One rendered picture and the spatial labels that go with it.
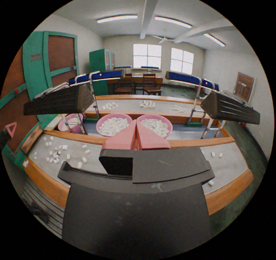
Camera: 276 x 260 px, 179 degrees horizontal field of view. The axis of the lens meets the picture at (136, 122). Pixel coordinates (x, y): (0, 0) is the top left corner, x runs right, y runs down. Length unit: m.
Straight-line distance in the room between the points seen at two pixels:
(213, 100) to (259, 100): 4.19
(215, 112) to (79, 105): 0.36
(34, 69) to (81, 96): 0.88
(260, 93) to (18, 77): 5.29
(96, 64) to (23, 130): 2.74
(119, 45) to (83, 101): 5.27
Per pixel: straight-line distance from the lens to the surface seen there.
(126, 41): 5.46
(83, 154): 0.56
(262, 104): 4.38
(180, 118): 0.82
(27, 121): 0.98
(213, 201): 0.52
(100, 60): 3.09
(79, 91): 0.25
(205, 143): 0.65
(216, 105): 0.28
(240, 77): 4.83
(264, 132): 4.35
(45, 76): 1.10
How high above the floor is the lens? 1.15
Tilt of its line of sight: 37 degrees down
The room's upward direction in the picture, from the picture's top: straight up
